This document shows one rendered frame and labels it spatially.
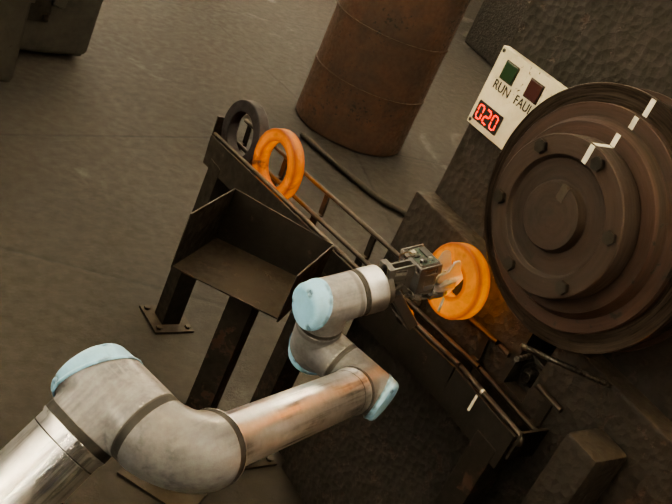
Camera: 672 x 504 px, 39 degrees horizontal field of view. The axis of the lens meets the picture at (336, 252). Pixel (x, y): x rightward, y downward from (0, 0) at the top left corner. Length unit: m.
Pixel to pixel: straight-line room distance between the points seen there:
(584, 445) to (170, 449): 0.76
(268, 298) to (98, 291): 1.01
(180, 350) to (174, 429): 1.53
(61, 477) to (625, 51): 1.24
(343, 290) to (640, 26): 0.73
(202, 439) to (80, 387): 0.18
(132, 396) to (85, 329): 1.47
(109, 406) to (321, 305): 0.52
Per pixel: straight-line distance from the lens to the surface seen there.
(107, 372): 1.35
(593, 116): 1.70
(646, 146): 1.63
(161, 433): 1.31
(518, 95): 2.01
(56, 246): 3.11
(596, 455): 1.73
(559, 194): 1.63
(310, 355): 1.81
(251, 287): 2.06
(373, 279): 1.77
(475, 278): 1.89
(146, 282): 3.07
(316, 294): 1.71
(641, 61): 1.87
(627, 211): 1.57
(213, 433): 1.33
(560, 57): 1.98
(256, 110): 2.56
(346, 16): 4.58
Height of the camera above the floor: 1.65
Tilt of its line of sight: 27 degrees down
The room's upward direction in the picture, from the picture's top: 25 degrees clockwise
